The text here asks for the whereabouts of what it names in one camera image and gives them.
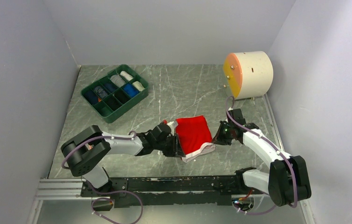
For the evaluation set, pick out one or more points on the black rolled sock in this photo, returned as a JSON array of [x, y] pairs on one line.
[[121, 96]]

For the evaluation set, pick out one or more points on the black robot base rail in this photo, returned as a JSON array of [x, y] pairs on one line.
[[148, 191]]

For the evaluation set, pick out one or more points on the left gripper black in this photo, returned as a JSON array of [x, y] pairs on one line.
[[176, 150]]

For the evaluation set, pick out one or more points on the bright blue rolled sock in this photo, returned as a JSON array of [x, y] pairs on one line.
[[130, 90]]

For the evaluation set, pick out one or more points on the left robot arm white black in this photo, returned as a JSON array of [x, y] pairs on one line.
[[83, 152]]

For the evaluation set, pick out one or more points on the red white underwear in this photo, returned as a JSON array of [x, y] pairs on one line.
[[194, 136]]

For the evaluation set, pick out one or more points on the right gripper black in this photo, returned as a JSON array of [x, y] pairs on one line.
[[219, 139]]

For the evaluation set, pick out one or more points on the grey striped rolled sock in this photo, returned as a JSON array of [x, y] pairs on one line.
[[118, 80]]

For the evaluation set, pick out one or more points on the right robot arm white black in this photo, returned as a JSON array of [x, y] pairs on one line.
[[287, 181]]

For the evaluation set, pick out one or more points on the cream rolled sock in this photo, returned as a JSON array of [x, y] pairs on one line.
[[138, 85]]

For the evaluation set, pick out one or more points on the white rolled sock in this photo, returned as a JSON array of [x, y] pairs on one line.
[[126, 75]]

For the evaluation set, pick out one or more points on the cream round cabinet orange front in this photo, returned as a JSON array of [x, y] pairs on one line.
[[247, 74]]

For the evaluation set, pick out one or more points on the navy blue rolled sock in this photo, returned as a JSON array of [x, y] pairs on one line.
[[110, 87]]

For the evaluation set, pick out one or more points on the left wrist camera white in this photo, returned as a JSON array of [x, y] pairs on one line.
[[171, 124]]

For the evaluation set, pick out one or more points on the green compartment organizer tray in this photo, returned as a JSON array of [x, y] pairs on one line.
[[101, 108]]

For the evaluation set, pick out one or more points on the dark striped rolled sock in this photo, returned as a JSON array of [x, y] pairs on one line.
[[101, 92]]

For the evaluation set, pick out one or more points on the dark blue rolled sock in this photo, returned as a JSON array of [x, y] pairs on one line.
[[91, 97]]

